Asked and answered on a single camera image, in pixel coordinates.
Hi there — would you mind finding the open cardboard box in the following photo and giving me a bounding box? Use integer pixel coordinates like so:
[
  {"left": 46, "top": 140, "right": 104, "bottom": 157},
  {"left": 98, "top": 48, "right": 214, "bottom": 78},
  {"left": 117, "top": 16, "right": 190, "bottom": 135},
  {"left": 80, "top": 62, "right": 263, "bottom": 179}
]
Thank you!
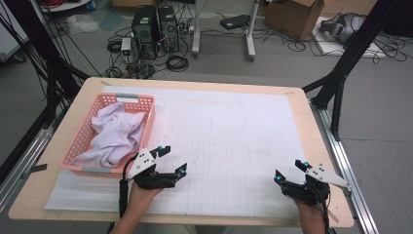
[{"left": 263, "top": 0, "right": 325, "bottom": 41}]

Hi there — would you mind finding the white floor board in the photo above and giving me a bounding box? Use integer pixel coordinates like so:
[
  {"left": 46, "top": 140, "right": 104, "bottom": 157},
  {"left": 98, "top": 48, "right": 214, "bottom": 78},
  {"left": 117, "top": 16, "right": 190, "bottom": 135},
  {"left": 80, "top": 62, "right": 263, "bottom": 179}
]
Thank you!
[{"left": 313, "top": 16, "right": 388, "bottom": 59}]

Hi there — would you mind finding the grey plastic device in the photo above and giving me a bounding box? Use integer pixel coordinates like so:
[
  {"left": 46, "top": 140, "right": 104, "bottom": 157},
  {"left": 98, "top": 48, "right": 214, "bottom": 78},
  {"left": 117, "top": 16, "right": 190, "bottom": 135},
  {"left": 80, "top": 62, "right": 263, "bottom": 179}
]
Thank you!
[{"left": 319, "top": 12, "right": 366, "bottom": 45}]

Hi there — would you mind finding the pink plastic basket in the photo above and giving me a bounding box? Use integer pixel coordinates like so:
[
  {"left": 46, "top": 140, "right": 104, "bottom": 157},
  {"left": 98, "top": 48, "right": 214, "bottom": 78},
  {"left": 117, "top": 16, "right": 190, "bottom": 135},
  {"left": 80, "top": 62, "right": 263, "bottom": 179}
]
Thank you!
[{"left": 59, "top": 93, "right": 156, "bottom": 179}]

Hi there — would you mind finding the person's left hand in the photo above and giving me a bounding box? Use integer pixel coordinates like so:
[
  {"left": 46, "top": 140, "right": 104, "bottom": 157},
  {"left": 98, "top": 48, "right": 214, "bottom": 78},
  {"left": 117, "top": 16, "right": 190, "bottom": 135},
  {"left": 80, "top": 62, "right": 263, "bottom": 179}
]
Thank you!
[{"left": 125, "top": 181, "right": 164, "bottom": 213}]

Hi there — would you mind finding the tangle of black cables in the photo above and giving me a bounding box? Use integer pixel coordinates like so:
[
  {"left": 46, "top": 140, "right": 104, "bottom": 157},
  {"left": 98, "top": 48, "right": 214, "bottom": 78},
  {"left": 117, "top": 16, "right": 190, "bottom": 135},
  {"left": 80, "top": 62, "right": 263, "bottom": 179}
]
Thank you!
[{"left": 373, "top": 33, "right": 408, "bottom": 64}]

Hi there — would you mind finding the black metal frame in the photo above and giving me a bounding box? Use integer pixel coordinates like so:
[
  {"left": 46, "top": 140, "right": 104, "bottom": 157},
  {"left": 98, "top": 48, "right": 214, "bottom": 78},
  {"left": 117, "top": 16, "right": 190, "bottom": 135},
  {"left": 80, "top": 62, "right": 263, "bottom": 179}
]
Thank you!
[
  {"left": 0, "top": 0, "right": 92, "bottom": 184},
  {"left": 301, "top": 0, "right": 403, "bottom": 141}
]

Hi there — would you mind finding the black computer tower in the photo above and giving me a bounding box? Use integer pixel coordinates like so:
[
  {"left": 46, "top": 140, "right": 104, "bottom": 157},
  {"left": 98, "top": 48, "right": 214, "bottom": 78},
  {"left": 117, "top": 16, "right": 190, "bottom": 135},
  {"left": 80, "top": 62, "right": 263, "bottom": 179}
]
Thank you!
[
  {"left": 131, "top": 4, "right": 160, "bottom": 60},
  {"left": 157, "top": 5, "right": 180, "bottom": 53}
]

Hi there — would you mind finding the white cabinet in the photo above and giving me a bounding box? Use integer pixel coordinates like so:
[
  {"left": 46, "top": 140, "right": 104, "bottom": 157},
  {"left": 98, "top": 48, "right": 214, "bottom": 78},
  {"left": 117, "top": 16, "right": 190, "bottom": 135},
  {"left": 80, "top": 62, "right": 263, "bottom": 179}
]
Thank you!
[{"left": 0, "top": 0, "right": 30, "bottom": 62}]

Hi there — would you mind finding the white foam mat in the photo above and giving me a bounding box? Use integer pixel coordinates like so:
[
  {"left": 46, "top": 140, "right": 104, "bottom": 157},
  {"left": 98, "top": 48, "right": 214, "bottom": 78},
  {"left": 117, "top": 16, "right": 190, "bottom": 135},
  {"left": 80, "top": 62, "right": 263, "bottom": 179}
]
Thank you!
[{"left": 44, "top": 85, "right": 322, "bottom": 219}]

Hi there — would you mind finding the white rolling stand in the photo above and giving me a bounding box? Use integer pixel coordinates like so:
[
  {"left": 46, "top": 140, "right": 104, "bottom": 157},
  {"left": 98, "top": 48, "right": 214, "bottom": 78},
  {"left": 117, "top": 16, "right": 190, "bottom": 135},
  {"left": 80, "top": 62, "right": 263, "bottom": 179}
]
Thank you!
[{"left": 191, "top": 0, "right": 260, "bottom": 62}]

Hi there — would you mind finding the person's right hand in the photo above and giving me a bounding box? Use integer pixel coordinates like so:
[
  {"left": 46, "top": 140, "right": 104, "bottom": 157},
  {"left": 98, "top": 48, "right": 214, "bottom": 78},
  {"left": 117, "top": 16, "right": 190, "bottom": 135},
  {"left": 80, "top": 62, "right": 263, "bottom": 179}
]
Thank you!
[{"left": 295, "top": 199, "right": 329, "bottom": 226}]

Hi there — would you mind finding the aluminium rail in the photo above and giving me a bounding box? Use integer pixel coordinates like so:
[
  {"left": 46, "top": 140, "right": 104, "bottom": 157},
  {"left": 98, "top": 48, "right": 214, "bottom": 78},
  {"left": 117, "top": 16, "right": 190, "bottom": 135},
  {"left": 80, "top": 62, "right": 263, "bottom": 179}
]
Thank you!
[
  {"left": 0, "top": 106, "right": 69, "bottom": 213},
  {"left": 310, "top": 100, "right": 379, "bottom": 234}
]

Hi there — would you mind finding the black flat device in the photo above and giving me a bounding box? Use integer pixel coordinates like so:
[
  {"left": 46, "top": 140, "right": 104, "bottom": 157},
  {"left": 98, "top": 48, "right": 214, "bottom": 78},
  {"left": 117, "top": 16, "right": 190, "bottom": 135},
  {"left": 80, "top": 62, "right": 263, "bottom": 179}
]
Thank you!
[{"left": 219, "top": 14, "right": 251, "bottom": 31}]

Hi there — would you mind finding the clear plastic bag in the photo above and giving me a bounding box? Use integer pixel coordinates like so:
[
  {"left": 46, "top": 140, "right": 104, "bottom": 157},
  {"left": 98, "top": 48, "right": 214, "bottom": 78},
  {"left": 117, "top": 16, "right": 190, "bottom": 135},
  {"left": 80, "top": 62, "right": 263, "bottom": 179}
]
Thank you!
[{"left": 66, "top": 13, "right": 101, "bottom": 35}]

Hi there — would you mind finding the lilac printed towel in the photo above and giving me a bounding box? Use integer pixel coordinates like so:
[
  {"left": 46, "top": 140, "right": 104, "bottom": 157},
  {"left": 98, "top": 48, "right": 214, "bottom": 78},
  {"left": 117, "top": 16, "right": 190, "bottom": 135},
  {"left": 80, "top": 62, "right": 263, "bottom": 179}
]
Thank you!
[{"left": 71, "top": 101, "right": 147, "bottom": 169}]

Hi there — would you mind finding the white round table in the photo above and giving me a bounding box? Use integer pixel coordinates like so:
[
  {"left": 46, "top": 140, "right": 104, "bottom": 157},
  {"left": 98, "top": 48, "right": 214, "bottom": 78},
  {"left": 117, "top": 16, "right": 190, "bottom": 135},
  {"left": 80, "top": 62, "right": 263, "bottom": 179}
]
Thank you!
[{"left": 38, "top": 0, "right": 92, "bottom": 14}]

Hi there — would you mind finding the small white adapter box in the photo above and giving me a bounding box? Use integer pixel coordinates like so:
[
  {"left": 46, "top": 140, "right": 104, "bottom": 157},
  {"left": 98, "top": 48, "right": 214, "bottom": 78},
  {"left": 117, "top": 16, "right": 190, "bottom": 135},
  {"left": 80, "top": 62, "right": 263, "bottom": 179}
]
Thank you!
[{"left": 120, "top": 37, "right": 132, "bottom": 57}]

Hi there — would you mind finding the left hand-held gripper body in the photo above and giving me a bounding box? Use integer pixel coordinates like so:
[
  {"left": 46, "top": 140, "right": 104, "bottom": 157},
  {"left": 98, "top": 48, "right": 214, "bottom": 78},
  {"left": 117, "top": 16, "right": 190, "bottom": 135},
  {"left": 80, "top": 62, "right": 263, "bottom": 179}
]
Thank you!
[{"left": 126, "top": 146, "right": 179, "bottom": 191}]

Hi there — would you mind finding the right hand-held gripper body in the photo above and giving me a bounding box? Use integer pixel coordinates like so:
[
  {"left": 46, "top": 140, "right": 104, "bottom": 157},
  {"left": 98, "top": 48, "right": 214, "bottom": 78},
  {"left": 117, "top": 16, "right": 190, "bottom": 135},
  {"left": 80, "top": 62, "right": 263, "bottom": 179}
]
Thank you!
[{"left": 280, "top": 163, "right": 353, "bottom": 207}]

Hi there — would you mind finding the coil of black cable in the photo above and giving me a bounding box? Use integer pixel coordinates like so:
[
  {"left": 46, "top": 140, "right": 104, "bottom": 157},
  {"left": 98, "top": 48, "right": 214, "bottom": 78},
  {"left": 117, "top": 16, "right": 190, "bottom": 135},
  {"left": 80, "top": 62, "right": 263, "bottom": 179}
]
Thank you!
[{"left": 166, "top": 55, "right": 190, "bottom": 73}]

